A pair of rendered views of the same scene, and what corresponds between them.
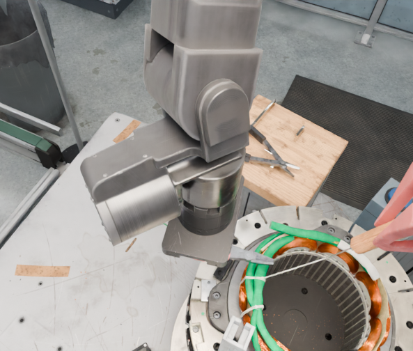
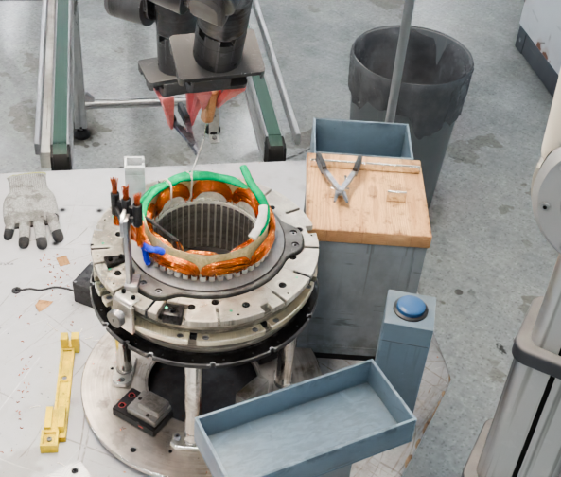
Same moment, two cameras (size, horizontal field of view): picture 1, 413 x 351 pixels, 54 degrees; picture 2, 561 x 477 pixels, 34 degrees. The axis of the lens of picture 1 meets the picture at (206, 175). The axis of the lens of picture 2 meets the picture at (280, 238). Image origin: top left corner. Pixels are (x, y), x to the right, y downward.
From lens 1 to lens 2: 112 cm
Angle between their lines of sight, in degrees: 40
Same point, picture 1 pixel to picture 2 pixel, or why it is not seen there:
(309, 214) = (298, 218)
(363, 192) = not seen: outside the picture
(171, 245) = (142, 62)
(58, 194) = (231, 170)
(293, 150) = (374, 203)
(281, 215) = (280, 202)
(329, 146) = (408, 224)
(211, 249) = (153, 76)
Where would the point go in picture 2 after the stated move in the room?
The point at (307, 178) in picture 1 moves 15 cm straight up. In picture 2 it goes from (350, 221) to (362, 139)
